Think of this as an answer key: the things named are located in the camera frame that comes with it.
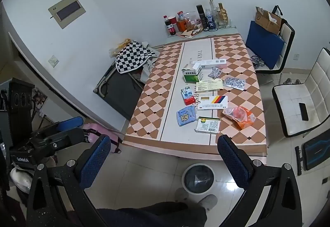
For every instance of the dark folding bed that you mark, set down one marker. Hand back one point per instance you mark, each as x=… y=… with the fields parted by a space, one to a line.
x=121 y=91

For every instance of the grey slipper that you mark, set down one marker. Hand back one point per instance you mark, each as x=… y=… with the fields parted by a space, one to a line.
x=208 y=201

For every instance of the yellow paper leaflet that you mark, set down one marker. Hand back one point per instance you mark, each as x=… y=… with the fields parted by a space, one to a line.
x=209 y=86

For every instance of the blue tissue packet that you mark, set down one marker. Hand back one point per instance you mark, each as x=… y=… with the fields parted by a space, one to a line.
x=185 y=116

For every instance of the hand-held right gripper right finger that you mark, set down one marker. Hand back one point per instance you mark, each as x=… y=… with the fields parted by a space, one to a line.
x=232 y=162

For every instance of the clear glass bottle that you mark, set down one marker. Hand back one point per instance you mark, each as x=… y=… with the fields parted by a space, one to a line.
x=212 y=5

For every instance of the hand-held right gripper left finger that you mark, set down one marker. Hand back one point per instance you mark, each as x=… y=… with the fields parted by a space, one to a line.
x=95 y=160

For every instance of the crumpled silver blister pack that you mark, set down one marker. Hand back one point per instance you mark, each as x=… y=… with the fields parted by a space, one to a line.
x=215 y=73

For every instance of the flat white green yellow box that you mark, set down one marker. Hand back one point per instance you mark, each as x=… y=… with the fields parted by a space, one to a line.
x=207 y=126

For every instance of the grey cloth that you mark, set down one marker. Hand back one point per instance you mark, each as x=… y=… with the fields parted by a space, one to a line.
x=149 y=68

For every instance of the beige wall panel box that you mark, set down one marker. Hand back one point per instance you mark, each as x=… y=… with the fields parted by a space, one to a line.
x=67 y=10

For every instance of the orange bottle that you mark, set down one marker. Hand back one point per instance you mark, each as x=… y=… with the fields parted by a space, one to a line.
x=181 y=24

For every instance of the orange checkered tablecloth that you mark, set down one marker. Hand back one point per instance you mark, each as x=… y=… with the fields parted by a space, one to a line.
x=232 y=49

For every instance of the brown cardboard box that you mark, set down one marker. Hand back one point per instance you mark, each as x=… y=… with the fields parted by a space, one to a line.
x=268 y=20

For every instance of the pink suitcase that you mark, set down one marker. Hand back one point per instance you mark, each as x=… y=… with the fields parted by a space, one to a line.
x=90 y=130

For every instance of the green and white medicine box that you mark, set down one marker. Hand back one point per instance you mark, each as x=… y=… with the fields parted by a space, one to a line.
x=192 y=73

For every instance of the clear plastic snack bag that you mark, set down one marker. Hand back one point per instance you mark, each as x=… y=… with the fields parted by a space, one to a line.
x=192 y=22

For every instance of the white box with colour stripes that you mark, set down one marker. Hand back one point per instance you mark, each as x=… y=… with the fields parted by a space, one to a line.
x=212 y=103

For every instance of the golden glass bottle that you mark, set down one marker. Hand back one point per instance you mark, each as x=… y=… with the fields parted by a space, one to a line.
x=222 y=17

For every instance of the silver blister pack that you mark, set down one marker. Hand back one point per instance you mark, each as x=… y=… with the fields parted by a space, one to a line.
x=215 y=73
x=234 y=83

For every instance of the red can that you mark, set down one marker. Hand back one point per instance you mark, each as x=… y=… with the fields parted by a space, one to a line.
x=173 y=20

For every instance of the cola bottle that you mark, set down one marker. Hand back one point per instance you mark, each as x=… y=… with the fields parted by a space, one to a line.
x=171 y=27

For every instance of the round white trash bin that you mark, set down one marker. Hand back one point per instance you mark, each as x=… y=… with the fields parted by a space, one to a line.
x=198 y=180

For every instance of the white wall socket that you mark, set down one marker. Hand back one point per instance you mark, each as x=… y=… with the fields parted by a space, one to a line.
x=53 y=61
x=296 y=57

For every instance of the cardboard pieces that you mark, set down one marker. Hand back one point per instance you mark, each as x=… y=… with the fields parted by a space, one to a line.
x=188 y=33

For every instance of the blue label plastic bottle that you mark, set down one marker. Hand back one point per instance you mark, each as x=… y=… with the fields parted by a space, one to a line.
x=211 y=22

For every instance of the yellow object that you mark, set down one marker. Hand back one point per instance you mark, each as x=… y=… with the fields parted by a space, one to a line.
x=125 y=42

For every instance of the white black-framed chair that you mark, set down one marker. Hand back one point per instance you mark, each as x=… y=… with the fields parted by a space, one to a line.
x=288 y=33
x=288 y=113

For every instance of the black phone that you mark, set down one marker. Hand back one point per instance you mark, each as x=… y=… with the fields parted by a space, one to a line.
x=303 y=111

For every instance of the blue board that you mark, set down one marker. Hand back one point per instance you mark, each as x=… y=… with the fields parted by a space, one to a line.
x=264 y=45

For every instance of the long white pink box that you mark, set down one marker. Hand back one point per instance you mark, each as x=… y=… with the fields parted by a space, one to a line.
x=211 y=63

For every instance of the black tower speaker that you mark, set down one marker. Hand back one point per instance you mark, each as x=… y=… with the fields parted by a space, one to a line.
x=19 y=108

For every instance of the printed poster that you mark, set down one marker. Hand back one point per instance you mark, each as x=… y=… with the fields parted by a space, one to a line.
x=39 y=98

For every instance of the black spray can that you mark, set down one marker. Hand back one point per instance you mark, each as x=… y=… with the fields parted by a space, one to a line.
x=203 y=17

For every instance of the small red blue box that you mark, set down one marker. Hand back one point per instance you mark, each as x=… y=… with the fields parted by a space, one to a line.
x=187 y=95

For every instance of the black white checkered cloth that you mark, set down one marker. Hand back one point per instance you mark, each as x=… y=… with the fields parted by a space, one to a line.
x=134 y=58

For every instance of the orange plastic bag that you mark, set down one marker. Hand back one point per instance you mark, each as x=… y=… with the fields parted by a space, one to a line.
x=241 y=116

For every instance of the person's dark pants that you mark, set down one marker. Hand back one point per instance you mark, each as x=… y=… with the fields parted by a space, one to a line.
x=154 y=215

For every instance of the black blue floor mat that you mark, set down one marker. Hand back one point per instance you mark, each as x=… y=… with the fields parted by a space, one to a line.
x=315 y=152

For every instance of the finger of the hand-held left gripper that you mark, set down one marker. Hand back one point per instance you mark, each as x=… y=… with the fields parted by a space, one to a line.
x=69 y=123
x=65 y=136

